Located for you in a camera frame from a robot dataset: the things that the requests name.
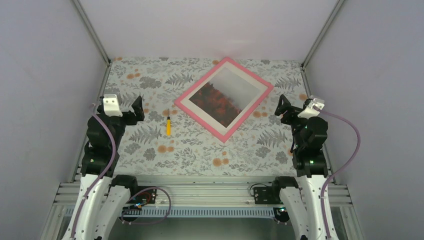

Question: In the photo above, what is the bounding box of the yellow screwdriver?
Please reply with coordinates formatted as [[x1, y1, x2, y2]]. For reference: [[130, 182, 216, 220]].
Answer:
[[166, 109, 172, 136]]

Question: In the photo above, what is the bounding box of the pink picture frame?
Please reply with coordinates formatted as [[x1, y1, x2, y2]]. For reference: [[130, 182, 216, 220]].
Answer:
[[174, 57, 274, 143]]

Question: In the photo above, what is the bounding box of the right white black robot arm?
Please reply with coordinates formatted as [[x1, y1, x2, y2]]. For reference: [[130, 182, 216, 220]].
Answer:
[[270, 94, 339, 240]]

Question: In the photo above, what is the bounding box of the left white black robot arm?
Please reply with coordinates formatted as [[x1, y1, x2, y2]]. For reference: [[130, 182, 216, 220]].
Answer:
[[62, 94, 145, 240]]

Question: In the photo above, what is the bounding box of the floral patterned table mat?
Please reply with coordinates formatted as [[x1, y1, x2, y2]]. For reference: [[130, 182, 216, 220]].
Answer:
[[104, 57, 307, 177]]

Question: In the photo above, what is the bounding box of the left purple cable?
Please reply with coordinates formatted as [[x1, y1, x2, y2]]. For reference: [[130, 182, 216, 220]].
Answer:
[[68, 103, 117, 239]]

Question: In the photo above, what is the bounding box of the purple cable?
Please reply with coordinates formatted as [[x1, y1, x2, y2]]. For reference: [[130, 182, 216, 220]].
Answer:
[[312, 105, 362, 239], [68, 103, 117, 239]]

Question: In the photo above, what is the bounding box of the right aluminium corner post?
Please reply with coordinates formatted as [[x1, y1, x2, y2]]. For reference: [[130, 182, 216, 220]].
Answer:
[[301, 0, 345, 70]]

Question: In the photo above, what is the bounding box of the aluminium corner post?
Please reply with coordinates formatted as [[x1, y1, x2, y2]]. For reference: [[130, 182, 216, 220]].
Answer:
[[71, 0, 111, 66], [301, 0, 345, 70]]

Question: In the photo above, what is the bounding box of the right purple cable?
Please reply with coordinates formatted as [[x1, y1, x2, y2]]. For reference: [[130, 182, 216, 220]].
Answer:
[[312, 105, 362, 239]]

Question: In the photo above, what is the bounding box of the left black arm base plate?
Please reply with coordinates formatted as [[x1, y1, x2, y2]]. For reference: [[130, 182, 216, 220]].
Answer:
[[131, 186, 158, 206]]

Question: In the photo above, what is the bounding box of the aluminium rail base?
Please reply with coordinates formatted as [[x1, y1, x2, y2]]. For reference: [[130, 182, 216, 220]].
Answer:
[[41, 173, 364, 240]]

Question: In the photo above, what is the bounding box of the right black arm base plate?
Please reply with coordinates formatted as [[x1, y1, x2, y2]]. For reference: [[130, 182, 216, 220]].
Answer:
[[248, 183, 275, 205]]

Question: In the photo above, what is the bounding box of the left aluminium corner post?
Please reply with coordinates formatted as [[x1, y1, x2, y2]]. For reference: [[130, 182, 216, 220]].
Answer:
[[71, 0, 111, 66]]

